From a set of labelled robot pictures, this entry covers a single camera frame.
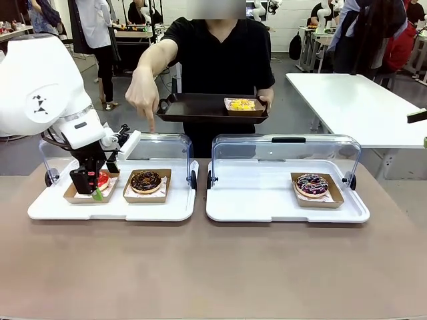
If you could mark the person's right hand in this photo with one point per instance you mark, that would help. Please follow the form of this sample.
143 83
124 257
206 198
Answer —
143 93

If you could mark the bystander in red jacket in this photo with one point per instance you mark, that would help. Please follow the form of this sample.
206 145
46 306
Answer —
400 46

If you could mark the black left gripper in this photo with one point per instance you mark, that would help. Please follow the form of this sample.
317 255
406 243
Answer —
90 158

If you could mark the purple drizzled donut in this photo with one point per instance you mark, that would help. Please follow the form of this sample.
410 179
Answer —
312 185

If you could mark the white side table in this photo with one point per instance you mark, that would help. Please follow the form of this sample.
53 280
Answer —
353 106

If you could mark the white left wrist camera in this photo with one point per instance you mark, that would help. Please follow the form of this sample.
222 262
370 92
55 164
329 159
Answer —
130 145

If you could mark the cardboard box of yellow donut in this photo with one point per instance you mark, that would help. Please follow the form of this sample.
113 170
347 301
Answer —
245 112

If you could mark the person's right forearm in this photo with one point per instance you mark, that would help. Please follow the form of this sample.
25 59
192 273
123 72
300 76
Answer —
155 56

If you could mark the cardboard box of chocolate donut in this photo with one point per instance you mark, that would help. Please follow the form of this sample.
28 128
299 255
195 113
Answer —
143 199

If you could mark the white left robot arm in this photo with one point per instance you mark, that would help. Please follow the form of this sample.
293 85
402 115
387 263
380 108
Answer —
40 73

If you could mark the red glazed donut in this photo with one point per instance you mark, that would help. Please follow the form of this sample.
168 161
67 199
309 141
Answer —
104 180

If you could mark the white display tray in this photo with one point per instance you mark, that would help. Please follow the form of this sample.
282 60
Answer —
260 200
110 210

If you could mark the person in black shirt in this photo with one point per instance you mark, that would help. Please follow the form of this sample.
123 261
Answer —
220 66

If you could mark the dark brown serving tray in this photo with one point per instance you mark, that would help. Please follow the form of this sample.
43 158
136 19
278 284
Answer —
197 110

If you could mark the paper liner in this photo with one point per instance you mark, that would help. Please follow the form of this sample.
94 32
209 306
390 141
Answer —
227 105
163 190
330 196
113 183

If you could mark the long-haired bystander in blue shirt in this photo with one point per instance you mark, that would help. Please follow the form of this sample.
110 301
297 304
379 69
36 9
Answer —
367 36

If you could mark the bystander in blue patterned top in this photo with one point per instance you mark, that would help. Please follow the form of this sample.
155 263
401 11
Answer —
43 16

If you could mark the seated bystander in black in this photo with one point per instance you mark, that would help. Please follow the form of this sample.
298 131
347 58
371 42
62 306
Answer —
317 13

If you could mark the cardboard box of purple donut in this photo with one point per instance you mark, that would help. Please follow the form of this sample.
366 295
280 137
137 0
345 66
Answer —
320 203

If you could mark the black backpack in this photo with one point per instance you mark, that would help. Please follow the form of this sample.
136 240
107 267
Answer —
295 46

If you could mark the person's left hand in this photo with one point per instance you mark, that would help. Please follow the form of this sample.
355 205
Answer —
269 101

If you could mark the paper liner under chocolate donut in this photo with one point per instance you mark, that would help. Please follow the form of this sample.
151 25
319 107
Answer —
163 190

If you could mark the chocolate sprinkled donut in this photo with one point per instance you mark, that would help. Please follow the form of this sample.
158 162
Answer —
138 181

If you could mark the clear plastic tray lid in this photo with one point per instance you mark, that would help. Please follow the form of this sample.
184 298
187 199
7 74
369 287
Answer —
300 151
166 146

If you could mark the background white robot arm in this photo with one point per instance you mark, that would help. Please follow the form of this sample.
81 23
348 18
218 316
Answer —
322 16

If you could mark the person's left forearm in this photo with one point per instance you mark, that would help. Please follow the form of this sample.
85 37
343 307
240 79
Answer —
267 91

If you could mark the paper liner under red donut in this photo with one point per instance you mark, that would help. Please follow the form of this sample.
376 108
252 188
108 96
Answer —
113 183

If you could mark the cardboard box of red donut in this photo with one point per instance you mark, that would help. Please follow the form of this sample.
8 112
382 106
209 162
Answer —
71 196

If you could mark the paper liner under purple donut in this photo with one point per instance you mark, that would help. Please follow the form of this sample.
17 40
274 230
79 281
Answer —
330 196

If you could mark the bystander in white shirt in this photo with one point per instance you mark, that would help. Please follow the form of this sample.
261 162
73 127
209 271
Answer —
96 26

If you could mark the yellow sprinkled donut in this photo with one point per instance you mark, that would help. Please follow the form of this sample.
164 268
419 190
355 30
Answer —
241 105

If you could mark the background workbench with items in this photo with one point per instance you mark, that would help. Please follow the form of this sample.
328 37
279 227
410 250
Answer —
133 36

